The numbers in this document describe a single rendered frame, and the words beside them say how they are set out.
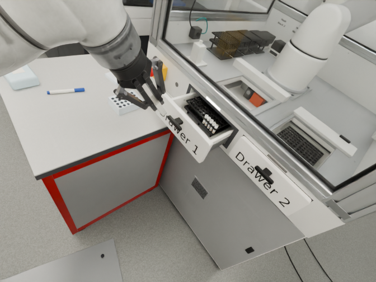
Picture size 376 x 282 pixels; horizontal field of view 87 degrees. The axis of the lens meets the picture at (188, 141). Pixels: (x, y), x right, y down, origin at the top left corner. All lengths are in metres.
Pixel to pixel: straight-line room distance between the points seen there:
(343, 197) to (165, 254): 1.05
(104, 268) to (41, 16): 0.52
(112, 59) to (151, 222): 1.21
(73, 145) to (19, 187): 0.91
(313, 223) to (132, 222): 1.05
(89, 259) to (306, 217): 0.64
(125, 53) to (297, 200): 0.62
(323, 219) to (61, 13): 0.76
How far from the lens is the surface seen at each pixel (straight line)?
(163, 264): 1.41
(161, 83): 0.50
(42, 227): 1.51
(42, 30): 0.34
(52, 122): 0.88
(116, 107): 0.88
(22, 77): 1.03
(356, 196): 0.68
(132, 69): 0.40
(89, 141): 0.80
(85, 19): 0.32
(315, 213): 0.75
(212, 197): 1.04
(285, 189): 0.72
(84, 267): 0.61
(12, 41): 0.35
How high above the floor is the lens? 1.37
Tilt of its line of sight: 47 degrees down
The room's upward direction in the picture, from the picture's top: 23 degrees clockwise
